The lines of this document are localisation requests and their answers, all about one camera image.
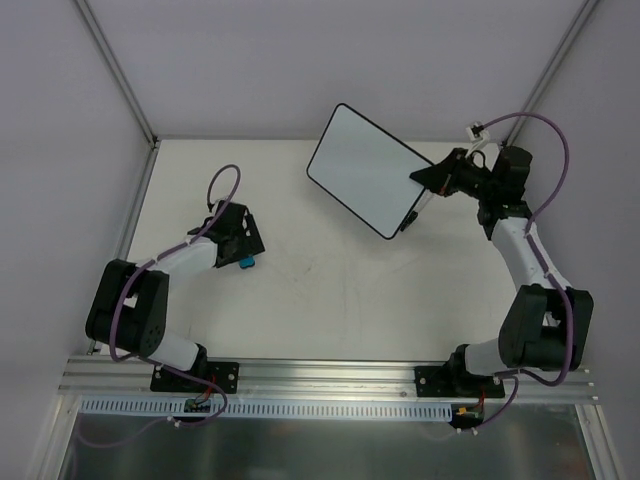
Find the blue whiteboard eraser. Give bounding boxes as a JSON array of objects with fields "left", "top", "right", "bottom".
[{"left": 238, "top": 256, "right": 256, "bottom": 269}]

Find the small white whiteboard black frame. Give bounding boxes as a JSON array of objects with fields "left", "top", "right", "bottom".
[{"left": 306, "top": 103, "right": 433, "bottom": 240}]

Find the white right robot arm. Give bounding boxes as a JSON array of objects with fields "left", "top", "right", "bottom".
[{"left": 409, "top": 147, "right": 594, "bottom": 398}]

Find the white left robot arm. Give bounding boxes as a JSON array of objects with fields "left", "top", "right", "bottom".
[{"left": 85, "top": 203, "right": 265, "bottom": 394}]

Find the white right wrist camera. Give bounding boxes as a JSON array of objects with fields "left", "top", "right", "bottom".
[{"left": 465, "top": 122, "right": 491, "bottom": 152}]

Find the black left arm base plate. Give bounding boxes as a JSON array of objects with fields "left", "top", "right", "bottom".
[{"left": 150, "top": 361, "right": 240, "bottom": 394}]

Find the right aluminium frame post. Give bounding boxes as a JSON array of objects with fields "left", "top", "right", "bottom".
[{"left": 499, "top": 0, "right": 601, "bottom": 151}]

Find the aluminium frame post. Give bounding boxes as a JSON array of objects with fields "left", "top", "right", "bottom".
[
  {"left": 499, "top": 0, "right": 601, "bottom": 151},
  {"left": 71, "top": 0, "right": 158, "bottom": 148}
]

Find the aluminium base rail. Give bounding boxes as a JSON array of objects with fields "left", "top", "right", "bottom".
[{"left": 58, "top": 355, "right": 599, "bottom": 405}]

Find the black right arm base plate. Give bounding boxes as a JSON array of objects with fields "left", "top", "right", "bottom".
[{"left": 414, "top": 364, "right": 505, "bottom": 399}]

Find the white slotted cable duct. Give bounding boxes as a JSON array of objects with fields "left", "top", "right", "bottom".
[{"left": 79, "top": 396, "right": 453, "bottom": 423}]

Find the left aluminium frame post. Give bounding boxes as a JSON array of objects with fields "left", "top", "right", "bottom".
[{"left": 71, "top": 0, "right": 158, "bottom": 148}]

